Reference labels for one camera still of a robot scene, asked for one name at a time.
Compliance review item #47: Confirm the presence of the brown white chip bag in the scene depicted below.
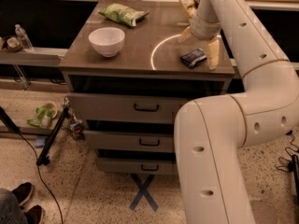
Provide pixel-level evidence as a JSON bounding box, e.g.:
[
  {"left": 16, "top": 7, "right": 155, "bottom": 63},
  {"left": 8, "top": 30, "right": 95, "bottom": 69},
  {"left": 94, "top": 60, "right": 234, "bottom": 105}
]
[{"left": 179, "top": 0, "right": 200, "bottom": 21}]

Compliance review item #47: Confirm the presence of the clear plastic water bottle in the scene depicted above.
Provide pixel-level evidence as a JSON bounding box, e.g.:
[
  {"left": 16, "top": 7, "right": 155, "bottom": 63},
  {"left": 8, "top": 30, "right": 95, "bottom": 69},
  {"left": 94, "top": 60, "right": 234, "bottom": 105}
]
[{"left": 15, "top": 24, "right": 34, "bottom": 51}]

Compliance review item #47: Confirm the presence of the green white cloth bundle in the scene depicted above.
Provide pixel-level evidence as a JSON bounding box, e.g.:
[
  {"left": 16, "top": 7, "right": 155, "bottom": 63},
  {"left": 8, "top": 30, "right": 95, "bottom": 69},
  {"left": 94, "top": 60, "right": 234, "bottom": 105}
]
[{"left": 27, "top": 101, "right": 58, "bottom": 129}]

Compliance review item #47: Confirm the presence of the blue tape cross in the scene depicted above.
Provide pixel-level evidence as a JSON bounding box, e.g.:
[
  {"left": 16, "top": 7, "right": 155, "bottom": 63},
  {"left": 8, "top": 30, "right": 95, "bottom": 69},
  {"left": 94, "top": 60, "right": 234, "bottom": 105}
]
[{"left": 129, "top": 174, "right": 159, "bottom": 212}]

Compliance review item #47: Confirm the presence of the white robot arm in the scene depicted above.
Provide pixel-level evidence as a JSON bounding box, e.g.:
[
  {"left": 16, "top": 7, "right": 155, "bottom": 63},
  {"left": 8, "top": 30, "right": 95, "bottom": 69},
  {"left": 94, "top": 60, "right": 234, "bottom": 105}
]
[{"left": 174, "top": 0, "right": 299, "bottom": 224}]

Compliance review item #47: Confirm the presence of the black floor cable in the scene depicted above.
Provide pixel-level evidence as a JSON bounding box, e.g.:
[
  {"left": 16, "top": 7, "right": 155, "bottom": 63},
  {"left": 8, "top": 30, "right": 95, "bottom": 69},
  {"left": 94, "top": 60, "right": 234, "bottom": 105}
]
[{"left": 0, "top": 106, "right": 64, "bottom": 224}]

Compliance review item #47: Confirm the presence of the green jalapeno chip bag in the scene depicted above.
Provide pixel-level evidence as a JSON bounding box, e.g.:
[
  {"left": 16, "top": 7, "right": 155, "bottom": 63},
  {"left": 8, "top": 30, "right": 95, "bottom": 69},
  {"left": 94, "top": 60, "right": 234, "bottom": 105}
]
[{"left": 99, "top": 3, "right": 150, "bottom": 27}]

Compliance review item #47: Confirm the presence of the lower dark shoe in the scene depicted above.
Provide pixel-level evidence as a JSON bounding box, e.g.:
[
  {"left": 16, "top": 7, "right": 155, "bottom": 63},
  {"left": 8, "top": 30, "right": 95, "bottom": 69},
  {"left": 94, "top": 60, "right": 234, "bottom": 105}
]
[{"left": 25, "top": 205, "right": 44, "bottom": 224}]

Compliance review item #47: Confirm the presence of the upper dark shoe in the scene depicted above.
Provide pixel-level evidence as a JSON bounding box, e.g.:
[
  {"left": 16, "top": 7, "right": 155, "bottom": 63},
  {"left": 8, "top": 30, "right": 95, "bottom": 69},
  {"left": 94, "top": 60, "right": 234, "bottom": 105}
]
[{"left": 12, "top": 182, "right": 34, "bottom": 206}]

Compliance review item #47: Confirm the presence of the dark shoe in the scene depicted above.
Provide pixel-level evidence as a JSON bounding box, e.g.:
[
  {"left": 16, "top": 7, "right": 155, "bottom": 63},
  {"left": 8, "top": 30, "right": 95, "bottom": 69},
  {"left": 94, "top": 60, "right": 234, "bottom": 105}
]
[
  {"left": 25, "top": 205, "right": 44, "bottom": 224},
  {"left": 12, "top": 182, "right": 34, "bottom": 206}
]

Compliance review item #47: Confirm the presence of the blue rxbar blueberry wrapper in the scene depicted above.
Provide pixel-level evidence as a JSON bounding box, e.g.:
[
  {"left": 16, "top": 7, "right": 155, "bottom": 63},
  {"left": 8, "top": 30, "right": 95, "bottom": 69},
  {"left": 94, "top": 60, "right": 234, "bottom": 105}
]
[{"left": 180, "top": 49, "right": 206, "bottom": 69}]

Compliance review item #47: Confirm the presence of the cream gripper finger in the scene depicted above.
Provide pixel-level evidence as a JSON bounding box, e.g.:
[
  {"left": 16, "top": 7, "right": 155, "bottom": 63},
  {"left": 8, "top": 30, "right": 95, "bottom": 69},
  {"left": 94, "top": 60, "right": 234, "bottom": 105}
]
[
  {"left": 178, "top": 26, "right": 192, "bottom": 43},
  {"left": 207, "top": 38, "right": 220, "bottom": 70}
]

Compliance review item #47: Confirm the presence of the small can on floor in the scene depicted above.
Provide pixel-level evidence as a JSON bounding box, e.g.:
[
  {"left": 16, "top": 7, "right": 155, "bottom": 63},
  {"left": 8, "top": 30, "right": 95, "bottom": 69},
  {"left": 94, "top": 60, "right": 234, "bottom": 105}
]
[{"left": 70, "top": 121, "right": 84, "bottom": 133}]

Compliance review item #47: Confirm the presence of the white ceramic bowl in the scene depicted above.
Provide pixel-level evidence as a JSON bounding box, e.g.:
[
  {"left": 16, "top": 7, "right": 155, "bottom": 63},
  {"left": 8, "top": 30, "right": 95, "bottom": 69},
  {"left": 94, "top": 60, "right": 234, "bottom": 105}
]
[{"left": 89, "top": 27, "right": 125, "bottom": 57}]

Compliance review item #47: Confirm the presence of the middle grey drawer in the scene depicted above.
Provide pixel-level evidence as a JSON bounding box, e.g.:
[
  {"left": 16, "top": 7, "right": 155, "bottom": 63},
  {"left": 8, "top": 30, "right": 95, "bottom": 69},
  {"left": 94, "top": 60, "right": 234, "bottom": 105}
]
[{"left": 85, "top": 131, "right": 174, "bottom": 153}]

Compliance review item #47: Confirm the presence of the top grey drawer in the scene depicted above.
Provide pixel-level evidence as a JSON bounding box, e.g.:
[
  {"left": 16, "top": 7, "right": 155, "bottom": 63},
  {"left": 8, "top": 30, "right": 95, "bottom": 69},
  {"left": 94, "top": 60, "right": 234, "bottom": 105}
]
[{"left": 68, "top": 92, "right": 186, "bottom": 124}]

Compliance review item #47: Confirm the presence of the small cup on tray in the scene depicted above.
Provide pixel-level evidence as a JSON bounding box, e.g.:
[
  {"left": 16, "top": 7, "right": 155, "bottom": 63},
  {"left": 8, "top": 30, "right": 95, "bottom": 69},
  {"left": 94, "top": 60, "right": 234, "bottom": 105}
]
[{"left": 7, "top": 37, "right": 20, "bottom": 49}]

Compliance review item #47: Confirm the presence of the black tripod leg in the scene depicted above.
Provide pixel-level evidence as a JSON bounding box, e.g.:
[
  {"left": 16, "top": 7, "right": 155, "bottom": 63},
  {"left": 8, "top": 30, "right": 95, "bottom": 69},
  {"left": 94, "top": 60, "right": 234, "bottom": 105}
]
[{"left": 36, "top": 107, "right": 69, "bottom": 166}]

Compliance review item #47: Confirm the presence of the grey drawer cabinet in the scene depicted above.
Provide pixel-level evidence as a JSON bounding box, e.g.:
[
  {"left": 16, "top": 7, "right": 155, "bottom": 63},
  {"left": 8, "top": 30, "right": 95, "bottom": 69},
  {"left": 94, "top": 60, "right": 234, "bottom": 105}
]
[{"left": 60, "top": 1, "right": 235, "bottom": 163}]

